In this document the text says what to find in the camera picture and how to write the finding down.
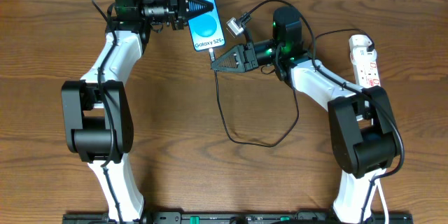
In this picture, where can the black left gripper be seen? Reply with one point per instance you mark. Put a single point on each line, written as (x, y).
(177, 10)

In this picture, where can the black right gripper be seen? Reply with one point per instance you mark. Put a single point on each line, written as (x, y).
(249, 57)

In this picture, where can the blue Samsung smartphone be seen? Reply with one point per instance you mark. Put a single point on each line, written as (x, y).
(206, 30)

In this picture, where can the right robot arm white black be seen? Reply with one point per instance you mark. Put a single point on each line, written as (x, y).
(364, 136)

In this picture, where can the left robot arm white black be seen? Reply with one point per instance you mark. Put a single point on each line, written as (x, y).
(97, 119)

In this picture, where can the white power strip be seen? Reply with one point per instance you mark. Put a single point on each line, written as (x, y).
(365, 67)

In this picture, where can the white USB wall charger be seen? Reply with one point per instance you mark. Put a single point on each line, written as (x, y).
(361, 42)

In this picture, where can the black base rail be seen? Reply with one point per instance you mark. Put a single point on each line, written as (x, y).
(233, 218)

